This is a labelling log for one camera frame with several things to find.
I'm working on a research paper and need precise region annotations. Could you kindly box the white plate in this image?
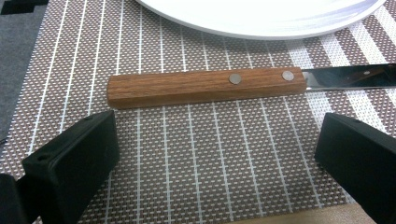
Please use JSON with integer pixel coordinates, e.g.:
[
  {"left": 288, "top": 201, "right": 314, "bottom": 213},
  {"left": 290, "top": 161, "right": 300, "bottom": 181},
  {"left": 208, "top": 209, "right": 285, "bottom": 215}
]
[{"left": 135, "top": 0, "right": 388, "bottom": 41}]

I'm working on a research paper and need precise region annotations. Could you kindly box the grey felt mat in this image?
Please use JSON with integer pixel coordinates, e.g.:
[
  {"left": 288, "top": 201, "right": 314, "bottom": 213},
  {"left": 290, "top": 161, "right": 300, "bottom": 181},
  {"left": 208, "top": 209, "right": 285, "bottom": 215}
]
[{"left": 0, "top": 0, "right": 50, "bottom": 147}]

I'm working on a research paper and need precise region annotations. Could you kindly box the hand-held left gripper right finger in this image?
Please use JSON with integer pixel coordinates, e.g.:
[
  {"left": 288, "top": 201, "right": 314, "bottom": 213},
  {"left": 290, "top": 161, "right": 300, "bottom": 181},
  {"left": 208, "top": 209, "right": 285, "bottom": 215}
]
[{"left": 314, "top": 112, "right": 396, "bottom": 224}]

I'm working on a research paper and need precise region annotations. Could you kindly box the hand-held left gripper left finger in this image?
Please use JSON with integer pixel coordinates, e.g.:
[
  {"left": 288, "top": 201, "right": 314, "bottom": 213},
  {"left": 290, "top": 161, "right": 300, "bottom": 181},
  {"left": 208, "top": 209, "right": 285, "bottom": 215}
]
[{"left": 21, "top": 109, "right": 120, "bottom": 224}]

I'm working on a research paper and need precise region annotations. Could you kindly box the wooden-handled knife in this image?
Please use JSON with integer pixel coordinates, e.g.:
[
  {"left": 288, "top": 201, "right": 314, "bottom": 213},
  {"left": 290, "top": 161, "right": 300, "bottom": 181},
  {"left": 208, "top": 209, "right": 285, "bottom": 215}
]
[{"left": 106, "top": 63, "right": 396, "bottom": 110}]

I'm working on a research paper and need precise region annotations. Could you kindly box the brown striped woven placemat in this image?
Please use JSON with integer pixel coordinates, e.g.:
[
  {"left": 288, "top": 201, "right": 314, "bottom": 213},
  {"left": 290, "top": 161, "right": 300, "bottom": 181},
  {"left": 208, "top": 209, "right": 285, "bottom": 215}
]
[{"left": 0, "top": 0, "right": 396, "bottom": 224}]

